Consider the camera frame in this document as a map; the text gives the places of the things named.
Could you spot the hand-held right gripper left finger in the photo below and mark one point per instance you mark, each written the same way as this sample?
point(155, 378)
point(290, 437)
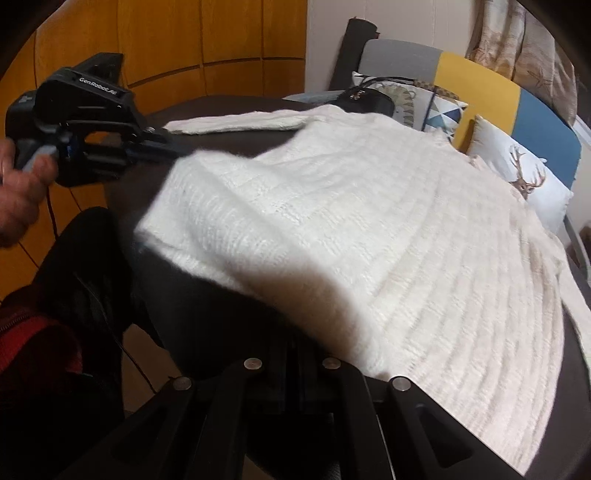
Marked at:
point(231, 406)

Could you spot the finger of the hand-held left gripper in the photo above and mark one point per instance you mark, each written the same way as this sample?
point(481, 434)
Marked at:
point(134, 157)
point(159, 139)

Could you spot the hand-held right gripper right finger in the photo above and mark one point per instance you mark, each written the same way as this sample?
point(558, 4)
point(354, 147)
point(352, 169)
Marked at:
point(355, 406)

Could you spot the white knit sweater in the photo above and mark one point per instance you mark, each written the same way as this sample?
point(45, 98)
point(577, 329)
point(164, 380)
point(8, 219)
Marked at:
point(369, 230)

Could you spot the person's left hand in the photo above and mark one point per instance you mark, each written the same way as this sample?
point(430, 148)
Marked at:
point(18, 198)

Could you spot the person's dark trousers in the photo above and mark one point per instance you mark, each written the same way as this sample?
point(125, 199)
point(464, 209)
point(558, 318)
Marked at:
point(83, 277)

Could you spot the person's red garment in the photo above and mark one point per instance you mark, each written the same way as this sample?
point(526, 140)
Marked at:
point(32, 337)

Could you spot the black handbag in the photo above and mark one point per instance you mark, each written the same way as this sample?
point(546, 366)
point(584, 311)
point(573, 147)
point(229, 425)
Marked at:
point(369, 99)

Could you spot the triangle pattern pillow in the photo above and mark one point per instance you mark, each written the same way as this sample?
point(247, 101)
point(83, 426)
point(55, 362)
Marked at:
point(438, 110)

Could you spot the white deer print pillow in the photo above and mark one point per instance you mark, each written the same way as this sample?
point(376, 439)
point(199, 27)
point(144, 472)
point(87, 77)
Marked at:
point(545, 194)

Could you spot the grey yellow blue sofa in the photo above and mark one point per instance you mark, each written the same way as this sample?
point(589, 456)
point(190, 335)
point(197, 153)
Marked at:
point(489, 78)

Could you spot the beige starfish print curtain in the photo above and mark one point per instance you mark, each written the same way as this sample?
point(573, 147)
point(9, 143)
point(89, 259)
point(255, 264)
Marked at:
point(521, 50)

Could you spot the black upright post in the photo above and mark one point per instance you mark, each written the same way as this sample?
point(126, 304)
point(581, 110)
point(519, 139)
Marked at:
point(353, 50)

